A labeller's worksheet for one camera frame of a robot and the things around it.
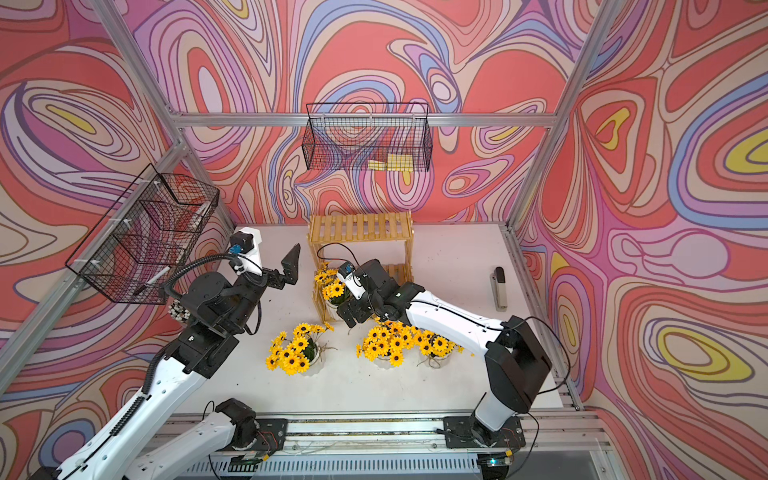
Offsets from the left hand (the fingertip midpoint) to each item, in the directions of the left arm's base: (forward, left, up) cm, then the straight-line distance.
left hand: (281, 240), depth 64 cm
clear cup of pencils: (-5, +32, -22) cm, 39 cm away
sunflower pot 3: (+1, -8, -21) cm, 22 cm away
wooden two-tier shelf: (+15, -16, -11) cm, 25 cm away
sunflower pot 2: (-15, -1, -26) cm, 30 cm away
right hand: (-2, -14, -26) cm, 29 cm away
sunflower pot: (-14, -35, -25) cm, 45 cm away
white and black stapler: (+13, -60, -34) cm, 71 cm away
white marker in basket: (+2, +34, -13) cm, 37 cm away
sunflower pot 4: (-13, -23, -24) cm, 35 cm away
